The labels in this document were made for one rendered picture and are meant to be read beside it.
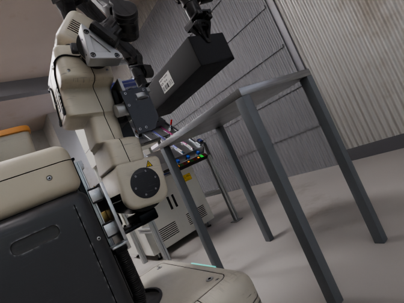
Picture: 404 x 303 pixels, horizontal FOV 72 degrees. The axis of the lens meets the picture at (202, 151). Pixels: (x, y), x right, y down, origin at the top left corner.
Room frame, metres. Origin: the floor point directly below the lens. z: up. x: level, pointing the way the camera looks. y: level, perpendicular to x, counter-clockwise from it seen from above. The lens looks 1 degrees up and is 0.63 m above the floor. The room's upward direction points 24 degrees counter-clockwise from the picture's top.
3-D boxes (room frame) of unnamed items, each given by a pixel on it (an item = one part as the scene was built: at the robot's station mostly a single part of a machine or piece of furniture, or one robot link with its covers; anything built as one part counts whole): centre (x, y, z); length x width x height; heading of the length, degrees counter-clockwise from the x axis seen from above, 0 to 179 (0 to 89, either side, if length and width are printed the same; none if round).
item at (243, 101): (1.34, -0.18, 0.40); 0.70 x 0.45 x 0.80; 35
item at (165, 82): (1.23, -0.02, 0.98); 0.57 x 0.17 x 0.11; 35
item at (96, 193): (1.04, 0.35, 0.59); 0.28 x 0.27 x 0.25; 35
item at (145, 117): (1.06, 0.21, 0.91); 0.28 x 0.16 x 0.22; 35
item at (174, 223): (2.63, 0.50, 0.65); 1.01 x 0.73 x 1.29; 37
